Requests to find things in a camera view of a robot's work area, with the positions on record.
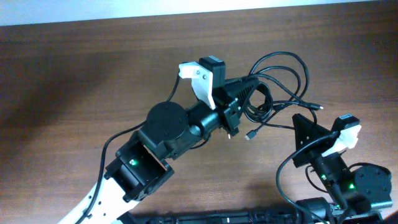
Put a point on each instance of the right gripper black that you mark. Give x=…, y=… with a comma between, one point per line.
x=310, y=158

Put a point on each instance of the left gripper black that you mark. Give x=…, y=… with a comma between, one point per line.
x=228, y=101

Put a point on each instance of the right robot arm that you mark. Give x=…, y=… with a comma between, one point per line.
x=357, y=190

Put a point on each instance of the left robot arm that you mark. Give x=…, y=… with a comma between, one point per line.
x=141, y=167

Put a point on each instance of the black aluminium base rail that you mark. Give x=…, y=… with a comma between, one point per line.
x=252, y=216

